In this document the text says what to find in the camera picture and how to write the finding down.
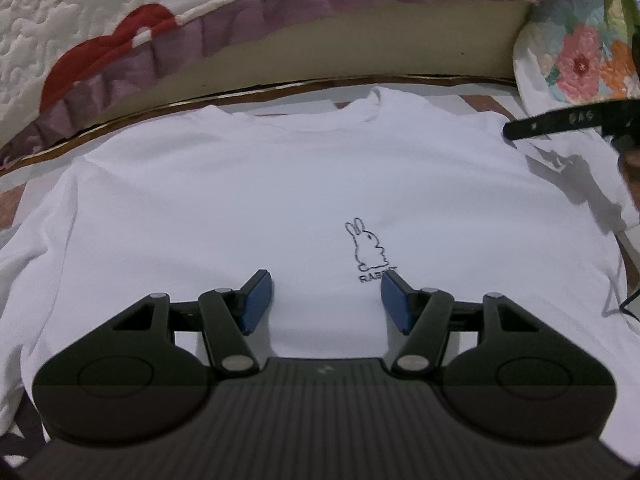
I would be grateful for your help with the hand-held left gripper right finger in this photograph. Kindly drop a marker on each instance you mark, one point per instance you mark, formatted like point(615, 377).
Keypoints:
point(396, 305)

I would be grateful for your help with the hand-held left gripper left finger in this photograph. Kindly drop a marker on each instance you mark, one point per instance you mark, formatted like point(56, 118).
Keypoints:
point(256, 305)

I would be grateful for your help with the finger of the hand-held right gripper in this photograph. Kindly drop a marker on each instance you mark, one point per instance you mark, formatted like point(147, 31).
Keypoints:
point(565, 121)

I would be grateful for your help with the white rabbit print t-shirt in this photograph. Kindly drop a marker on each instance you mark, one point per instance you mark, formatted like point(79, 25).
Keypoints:
point(240, 195)

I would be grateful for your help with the person's right hand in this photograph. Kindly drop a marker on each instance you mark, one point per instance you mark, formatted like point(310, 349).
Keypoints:
point(632, 165)

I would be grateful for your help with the floral quilted cushion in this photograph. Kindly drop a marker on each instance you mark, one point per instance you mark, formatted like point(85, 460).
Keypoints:
point(580, 55)

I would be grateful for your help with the white quilted red print bedspread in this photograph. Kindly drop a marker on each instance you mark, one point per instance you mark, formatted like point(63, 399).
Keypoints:
point(100, 25)

